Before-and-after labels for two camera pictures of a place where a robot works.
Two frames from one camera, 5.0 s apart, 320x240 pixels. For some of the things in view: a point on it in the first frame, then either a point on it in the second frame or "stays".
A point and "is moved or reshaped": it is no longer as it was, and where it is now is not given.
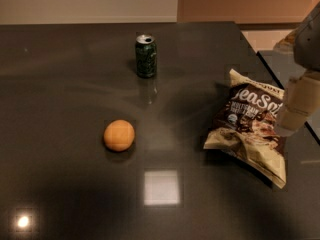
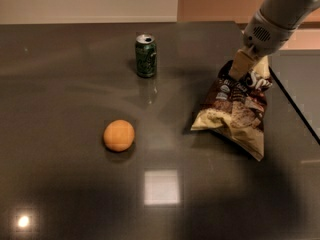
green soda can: (146, 56) stays
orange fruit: (119, 135) stays
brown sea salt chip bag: (246, 126) is moved or reshaped
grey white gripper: (309, 47) to (263, 37)
